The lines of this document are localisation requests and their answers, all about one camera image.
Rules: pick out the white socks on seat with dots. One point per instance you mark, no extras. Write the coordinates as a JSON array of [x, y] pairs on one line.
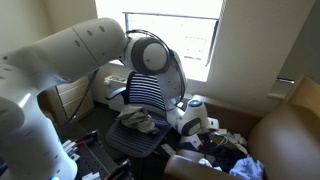
[[235, 138]]

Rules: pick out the navy blue garment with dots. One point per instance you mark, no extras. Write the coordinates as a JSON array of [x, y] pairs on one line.
[[216, 150]]

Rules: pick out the black perforated robot cart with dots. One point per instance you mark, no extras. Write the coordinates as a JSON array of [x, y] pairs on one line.
[[92, 161]]

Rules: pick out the brown leather armchair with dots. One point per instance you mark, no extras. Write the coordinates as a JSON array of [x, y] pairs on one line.
[[286, 142]]

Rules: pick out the grey garment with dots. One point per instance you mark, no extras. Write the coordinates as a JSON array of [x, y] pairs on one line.
[[137, 117]]

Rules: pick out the dark slatted office chair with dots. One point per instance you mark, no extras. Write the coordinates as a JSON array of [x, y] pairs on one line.
[[135, 143]]

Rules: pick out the light blue shirt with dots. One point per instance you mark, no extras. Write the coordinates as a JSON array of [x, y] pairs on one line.
[[248, 169]]

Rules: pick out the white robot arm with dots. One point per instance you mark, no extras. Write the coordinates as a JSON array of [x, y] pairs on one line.
[[29, 143]]

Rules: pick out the wooden drawer cabinet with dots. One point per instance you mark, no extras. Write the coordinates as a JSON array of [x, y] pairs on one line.
[[60, 102]]

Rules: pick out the white crumpled cloth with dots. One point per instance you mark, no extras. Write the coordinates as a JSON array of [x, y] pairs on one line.
[[205, 162]]

